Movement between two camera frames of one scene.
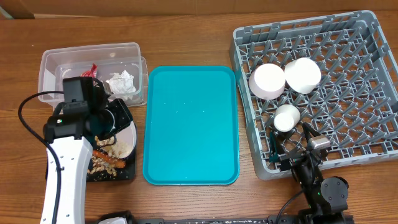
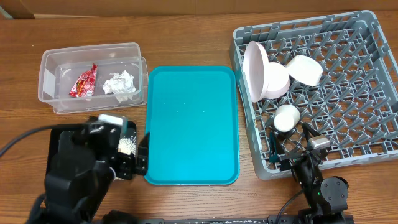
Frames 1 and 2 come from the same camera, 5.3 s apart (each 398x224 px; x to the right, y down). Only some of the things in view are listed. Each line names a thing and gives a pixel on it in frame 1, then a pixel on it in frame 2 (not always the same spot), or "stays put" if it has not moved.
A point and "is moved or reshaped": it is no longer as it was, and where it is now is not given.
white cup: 286,116 stays put
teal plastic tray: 191,125 stays put
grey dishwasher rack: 335,72 stays put
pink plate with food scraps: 125,144 to 256,71
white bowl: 303,75 is moved or reshaped
